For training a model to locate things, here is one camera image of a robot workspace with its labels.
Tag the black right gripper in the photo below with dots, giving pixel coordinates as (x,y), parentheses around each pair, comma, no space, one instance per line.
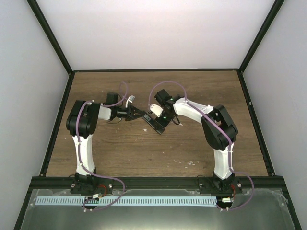
(164,124)

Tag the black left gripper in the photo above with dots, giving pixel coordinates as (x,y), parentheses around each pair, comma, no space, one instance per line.
(130,111)

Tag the black remote control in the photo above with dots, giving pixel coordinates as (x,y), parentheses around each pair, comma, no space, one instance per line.
(149,120)

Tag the black battery cover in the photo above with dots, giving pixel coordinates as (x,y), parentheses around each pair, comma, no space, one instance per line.
(159,128)

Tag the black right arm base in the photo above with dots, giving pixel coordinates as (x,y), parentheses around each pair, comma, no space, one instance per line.
(215,185)

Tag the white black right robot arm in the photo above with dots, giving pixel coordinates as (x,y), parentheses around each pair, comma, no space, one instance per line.
(219,130)

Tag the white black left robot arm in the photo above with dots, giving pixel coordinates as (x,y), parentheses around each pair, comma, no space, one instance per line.
(82,122)

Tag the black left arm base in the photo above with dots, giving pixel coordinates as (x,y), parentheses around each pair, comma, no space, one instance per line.
(92,187)

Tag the clear acrylic front panel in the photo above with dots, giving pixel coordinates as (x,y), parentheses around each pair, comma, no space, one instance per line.
(262,209)

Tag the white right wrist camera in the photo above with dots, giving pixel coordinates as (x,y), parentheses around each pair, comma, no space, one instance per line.
(155,109)

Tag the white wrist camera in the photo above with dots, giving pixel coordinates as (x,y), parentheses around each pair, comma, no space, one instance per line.
(129,100)
(155,109)

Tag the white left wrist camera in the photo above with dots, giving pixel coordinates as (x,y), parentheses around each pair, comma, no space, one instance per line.
(129,100)

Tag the light blue slotted cable duct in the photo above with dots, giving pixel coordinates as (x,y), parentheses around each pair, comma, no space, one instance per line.
(198,201)

